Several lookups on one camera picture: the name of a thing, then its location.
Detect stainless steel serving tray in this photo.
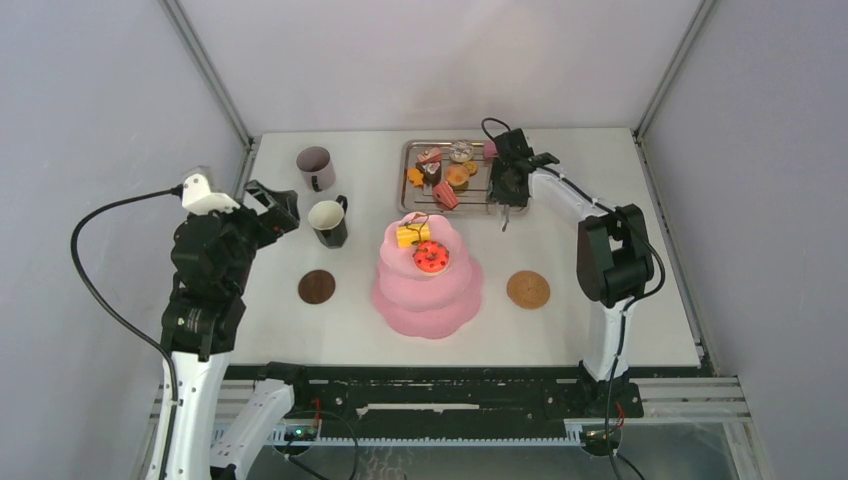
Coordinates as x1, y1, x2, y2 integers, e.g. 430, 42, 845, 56
398, 140, 498, 216

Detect pink three-tier cake stand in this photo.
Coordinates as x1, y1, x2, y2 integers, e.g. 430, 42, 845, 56
371, 212, 484, 339

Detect right aluminium frame post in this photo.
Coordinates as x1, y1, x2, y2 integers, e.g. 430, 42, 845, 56
633, 0, 720, 143

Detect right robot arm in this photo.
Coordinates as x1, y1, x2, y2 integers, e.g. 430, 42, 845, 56
487, 128, 666, 428

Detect white donut with chocolate drizzle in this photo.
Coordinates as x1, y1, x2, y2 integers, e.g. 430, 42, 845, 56
449, 140, 474, 163

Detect mauve cup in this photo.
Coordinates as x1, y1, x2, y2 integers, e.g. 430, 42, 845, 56
296, 146, 336, 192

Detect red cake slice with orange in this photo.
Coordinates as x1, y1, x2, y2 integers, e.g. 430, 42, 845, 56
417, 147, 442, 164

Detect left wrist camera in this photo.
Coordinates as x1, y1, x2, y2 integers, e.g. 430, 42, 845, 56
180, 166, 241, 215

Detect round yellow biscuit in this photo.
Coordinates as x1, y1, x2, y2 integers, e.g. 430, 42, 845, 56
461, 161, 478, 176

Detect light woven round coaster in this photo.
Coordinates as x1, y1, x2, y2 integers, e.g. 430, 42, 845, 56
506, 270, 551, 310

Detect stainless steel food tongs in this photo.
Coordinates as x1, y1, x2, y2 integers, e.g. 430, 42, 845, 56
501, 205, 511, 232

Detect orange fish-shaped cake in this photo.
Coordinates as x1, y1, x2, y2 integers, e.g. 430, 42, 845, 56
406, 167, 425, 188

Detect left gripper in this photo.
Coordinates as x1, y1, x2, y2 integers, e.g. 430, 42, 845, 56
205, 179, 299, 292

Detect left aluminium frame post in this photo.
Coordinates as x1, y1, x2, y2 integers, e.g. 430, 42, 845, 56
158, 0, 253, 149

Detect yellow cake slice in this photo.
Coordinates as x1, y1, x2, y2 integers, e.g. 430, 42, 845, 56
395, 223, 431, 248

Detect red layered cake slice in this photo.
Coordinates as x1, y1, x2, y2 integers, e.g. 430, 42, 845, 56
432, 181, 460, 210

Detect dark brown round coaster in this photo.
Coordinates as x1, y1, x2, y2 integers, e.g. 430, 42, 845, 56
297, 269, 336, 305

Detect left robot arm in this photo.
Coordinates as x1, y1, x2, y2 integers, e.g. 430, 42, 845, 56
146, 173, 300, 479

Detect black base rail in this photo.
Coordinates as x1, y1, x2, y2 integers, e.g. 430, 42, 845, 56
198, 362, 713, 442

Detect black cup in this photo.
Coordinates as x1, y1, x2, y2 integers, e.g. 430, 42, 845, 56
307, 195, 348, 249

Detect pink square cake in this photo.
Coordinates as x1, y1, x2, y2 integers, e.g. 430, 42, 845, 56
483, 140, 498, 163

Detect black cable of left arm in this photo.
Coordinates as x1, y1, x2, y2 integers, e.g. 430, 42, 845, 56
70, 185, 187, 480

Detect round golden bread bun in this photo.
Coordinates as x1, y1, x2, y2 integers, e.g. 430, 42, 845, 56
443, 164, 471, 187

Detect aluminium frame post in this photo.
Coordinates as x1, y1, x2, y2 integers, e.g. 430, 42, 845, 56
633, 0, 720, 143
158, 0, 253, 149

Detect chocolate cake slice with cream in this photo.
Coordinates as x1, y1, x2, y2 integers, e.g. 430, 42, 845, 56
417, 162, 442, 186

